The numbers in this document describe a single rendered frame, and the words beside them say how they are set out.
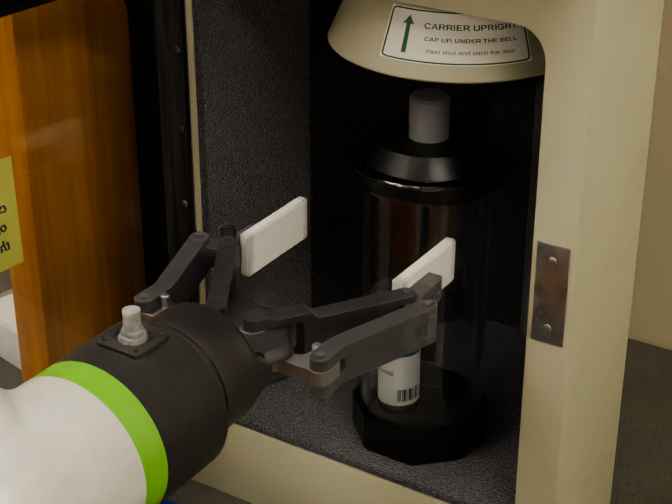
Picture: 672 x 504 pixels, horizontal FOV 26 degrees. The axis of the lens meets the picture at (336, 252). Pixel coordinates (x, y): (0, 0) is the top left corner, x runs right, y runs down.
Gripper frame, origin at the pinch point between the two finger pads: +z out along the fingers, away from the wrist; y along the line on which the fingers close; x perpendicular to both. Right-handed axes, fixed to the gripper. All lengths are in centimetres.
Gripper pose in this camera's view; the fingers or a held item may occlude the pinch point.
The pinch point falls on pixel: (359, 247)
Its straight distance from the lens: 95.2
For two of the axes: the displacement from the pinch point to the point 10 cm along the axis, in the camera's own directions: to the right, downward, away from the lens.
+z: 5.3, -3.9, 7.5
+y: -8.5, -2.5, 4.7
